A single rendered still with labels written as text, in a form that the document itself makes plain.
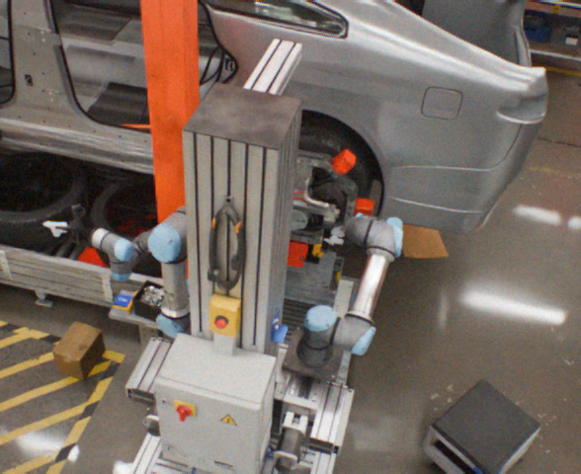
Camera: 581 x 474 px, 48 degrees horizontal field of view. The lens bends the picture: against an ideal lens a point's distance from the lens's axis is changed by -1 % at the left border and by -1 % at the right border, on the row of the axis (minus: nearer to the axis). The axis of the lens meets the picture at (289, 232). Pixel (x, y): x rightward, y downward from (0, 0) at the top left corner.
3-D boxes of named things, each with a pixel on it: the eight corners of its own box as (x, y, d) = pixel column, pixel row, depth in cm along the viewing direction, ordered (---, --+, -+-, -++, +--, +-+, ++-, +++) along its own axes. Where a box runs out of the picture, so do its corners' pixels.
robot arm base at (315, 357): (329, 370, 259) (332, 355, 252) (291, 361, 261) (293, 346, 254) (337, 342, 270) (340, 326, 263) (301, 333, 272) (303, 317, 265)
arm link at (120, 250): (124, 268, 244) (121, 251, 238) (101, 256, 247) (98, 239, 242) (137, 255, 249) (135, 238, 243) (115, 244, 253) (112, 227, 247)
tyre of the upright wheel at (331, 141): (380, 120, 327) (252, 103, 336) (375, 147, 309) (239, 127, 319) (367, 221, 371) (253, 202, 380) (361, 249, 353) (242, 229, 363)
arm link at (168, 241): (202, 321, 260) (199, 217, 223) (179, 347, 250) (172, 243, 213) (177, 309, 263) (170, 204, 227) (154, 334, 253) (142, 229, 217)
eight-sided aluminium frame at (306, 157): (348, 243, 350) (364, 160, 313) (347, 251, 345) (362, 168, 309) (249, 223, 356) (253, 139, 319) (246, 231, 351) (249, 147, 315)
